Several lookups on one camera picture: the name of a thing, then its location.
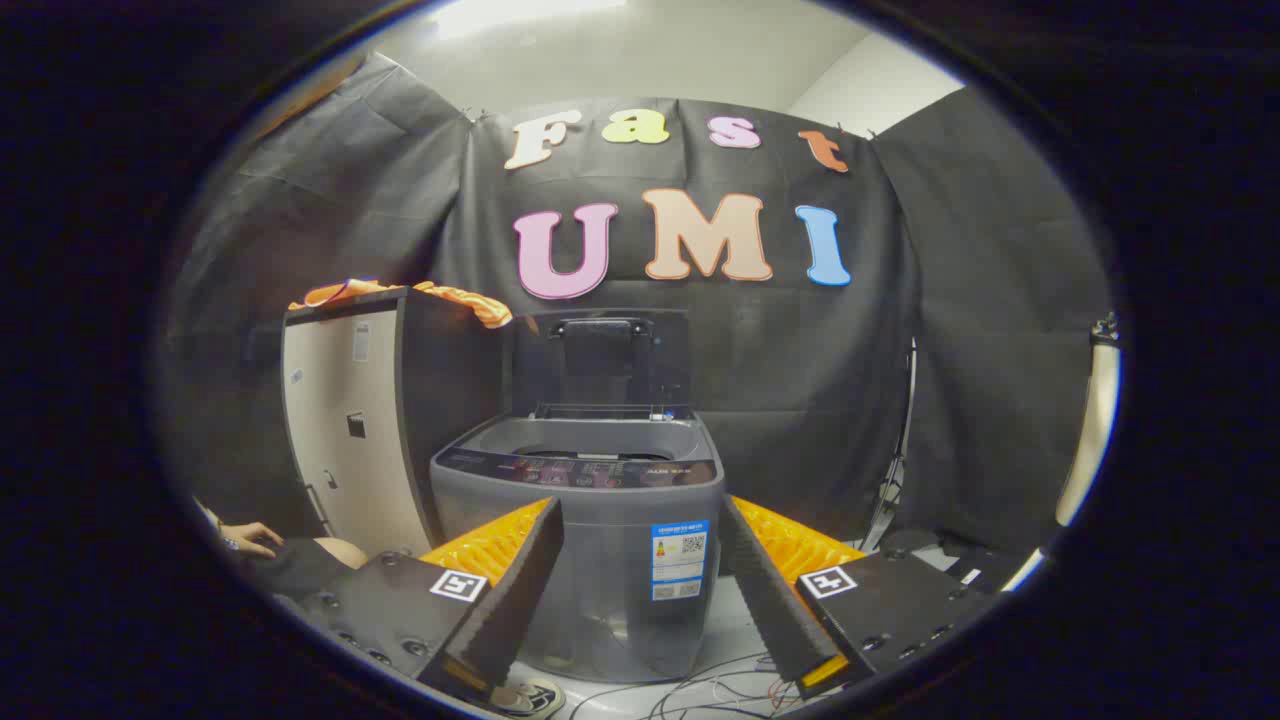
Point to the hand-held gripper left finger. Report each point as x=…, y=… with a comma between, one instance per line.
x=515, y=600

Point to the white shoe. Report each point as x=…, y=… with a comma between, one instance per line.
x=530, y=697

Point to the white padded post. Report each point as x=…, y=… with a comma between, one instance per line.
x=1095, y=430

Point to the grey washing machine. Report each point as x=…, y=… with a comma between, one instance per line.
x=600, y=560

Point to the orange polo shirt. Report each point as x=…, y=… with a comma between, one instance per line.
x=470, y=298

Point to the black backdrop cloth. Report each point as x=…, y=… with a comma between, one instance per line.
x=780, y=350

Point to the beige and dark cabinet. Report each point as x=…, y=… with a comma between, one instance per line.
x=340, y=440

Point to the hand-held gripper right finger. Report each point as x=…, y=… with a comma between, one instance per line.
x=770, y=600

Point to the black light stand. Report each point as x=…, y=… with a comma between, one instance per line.
x=908, y=420

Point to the person's bare knee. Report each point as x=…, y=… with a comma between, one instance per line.
x=345, y=552

